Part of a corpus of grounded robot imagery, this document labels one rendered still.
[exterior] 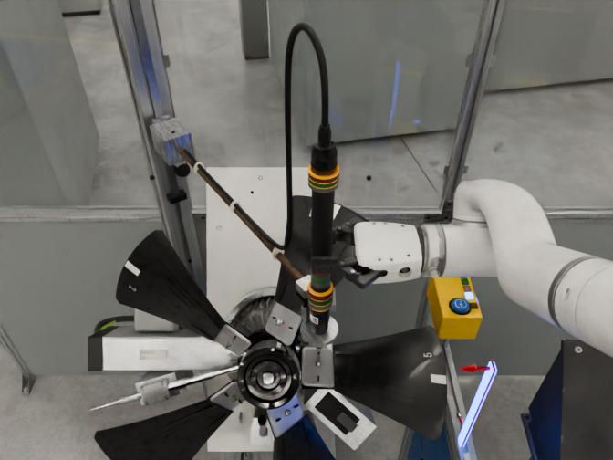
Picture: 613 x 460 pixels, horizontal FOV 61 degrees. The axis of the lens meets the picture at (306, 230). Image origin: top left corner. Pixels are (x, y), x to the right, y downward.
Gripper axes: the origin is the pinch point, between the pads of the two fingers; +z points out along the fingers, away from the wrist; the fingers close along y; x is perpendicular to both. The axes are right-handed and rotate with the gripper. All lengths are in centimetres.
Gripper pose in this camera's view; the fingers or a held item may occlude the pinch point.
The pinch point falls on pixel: (322, 250)
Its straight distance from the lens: 81.8
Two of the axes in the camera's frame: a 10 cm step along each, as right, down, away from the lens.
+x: 0.0, -7.5, -6.7
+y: 0.0, -6.7, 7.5
